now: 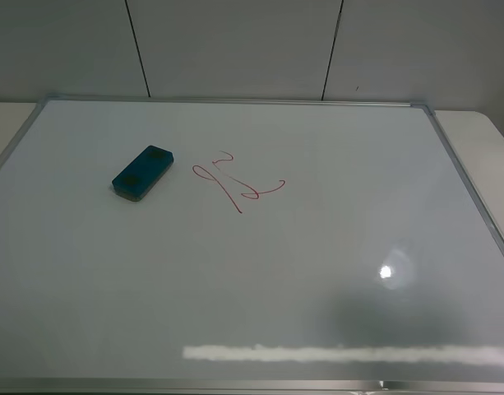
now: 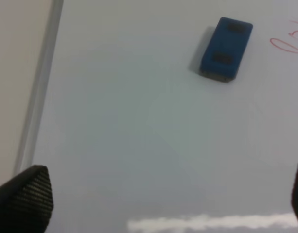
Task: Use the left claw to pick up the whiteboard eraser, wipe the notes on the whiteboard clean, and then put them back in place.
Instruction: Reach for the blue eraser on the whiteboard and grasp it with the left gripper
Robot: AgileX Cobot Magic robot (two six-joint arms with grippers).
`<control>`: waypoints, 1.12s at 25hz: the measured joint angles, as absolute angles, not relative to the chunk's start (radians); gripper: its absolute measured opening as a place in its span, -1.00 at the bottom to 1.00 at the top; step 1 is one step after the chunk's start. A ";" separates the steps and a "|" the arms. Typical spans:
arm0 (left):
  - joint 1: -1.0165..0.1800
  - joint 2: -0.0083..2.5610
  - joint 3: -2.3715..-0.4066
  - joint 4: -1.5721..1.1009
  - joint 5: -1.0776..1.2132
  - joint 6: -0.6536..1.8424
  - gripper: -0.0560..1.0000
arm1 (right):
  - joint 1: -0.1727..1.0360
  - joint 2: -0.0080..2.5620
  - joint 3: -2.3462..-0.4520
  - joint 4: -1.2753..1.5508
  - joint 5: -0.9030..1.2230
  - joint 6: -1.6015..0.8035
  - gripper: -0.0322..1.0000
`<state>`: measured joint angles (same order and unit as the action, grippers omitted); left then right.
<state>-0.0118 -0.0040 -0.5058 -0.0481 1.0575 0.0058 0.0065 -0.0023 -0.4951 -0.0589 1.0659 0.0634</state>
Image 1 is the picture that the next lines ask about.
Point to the blue whiteboard eraser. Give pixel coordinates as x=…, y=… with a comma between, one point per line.
x=141, y=175

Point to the white framed whiteboard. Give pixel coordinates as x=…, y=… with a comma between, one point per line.
x=378, y=268

